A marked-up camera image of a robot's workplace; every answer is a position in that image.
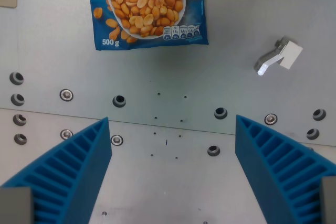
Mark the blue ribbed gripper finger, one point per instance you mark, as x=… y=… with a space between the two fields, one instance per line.
x=78 y=166
x=265 y=163

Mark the silver countersunk screw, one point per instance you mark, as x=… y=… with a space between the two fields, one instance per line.
x=66 y=94
x=116 y=139
x=66 y=134
x=271 y=118

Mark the grey threaded insert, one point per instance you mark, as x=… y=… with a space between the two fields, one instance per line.
x=119 y=101
x=313 y=133
x=213 y=150
x=20 y=138
x=19 y=119
x=220 y=113
x=319 y=114

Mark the blue peanut bag 500 g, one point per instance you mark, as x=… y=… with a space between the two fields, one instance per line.
x=147 y=11

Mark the small grey metal bracket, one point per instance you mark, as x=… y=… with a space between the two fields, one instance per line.
x=286 y=53

